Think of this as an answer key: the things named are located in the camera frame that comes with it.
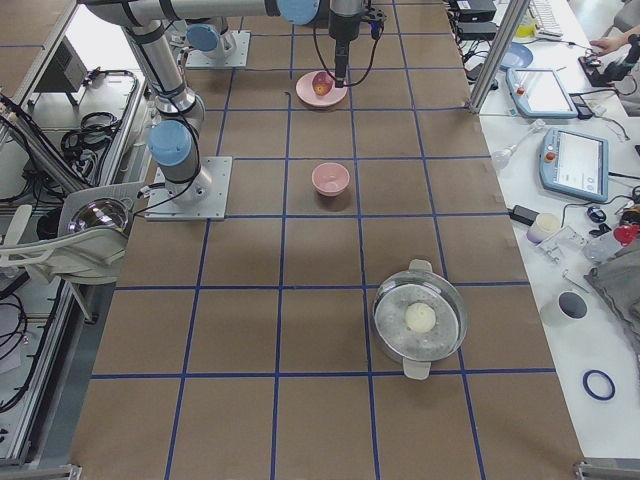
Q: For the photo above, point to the black gripper over plate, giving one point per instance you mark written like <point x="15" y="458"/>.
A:
<point x="341" y="29"/>

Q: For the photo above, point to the red apple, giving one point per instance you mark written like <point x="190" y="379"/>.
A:
<point x="322" y="83"/>

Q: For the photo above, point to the pink bowl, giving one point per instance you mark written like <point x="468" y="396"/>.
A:
<point x="330" y="179"/>

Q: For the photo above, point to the silver robot arm near plate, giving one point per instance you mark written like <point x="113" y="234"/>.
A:
<point x="150" y="10"/>

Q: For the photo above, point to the silver robot arm near bowl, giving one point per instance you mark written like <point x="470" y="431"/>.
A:
<point x="173" y="142"/>

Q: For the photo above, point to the pink plate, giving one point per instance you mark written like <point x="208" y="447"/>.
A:
<point x="306" y="95"/>

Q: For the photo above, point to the blue plate on desk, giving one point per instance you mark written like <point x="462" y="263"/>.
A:
<point x="516" y="56"/>

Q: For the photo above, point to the metal bowl on cloth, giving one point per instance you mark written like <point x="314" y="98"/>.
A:
<point x="108" y="212"/>

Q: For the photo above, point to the person hand on desk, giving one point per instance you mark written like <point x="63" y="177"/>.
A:
<point x="608" y="44"/>

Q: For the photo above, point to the upper teach pendant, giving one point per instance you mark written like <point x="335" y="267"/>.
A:
<point x="538" y="93"/>

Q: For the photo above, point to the teach pendant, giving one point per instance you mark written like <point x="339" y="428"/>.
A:
<point x="538" y="93"/>
<point x="574" y="164"/>

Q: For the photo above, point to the lower teach pendant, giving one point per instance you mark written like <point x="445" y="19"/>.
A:
<point x="574" y="164"/>

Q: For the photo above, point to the steel steamer pot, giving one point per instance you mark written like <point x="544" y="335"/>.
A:
<point x="416" y="352"/>

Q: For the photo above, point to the white steamed bun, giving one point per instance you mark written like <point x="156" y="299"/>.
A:
<point x="420" y="317"/>

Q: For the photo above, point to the white cup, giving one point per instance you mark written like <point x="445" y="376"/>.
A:
<point x="564" y="308"/>

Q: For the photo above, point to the robot base plate near plate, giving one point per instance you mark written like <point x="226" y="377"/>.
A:
<point x="212" y="50"/>

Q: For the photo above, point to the aluminium frame post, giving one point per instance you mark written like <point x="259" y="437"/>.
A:
<point x="506" y="31"/>

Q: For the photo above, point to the robot base plate near bowl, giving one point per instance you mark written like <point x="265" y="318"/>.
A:
<point x="206" y="198"/>

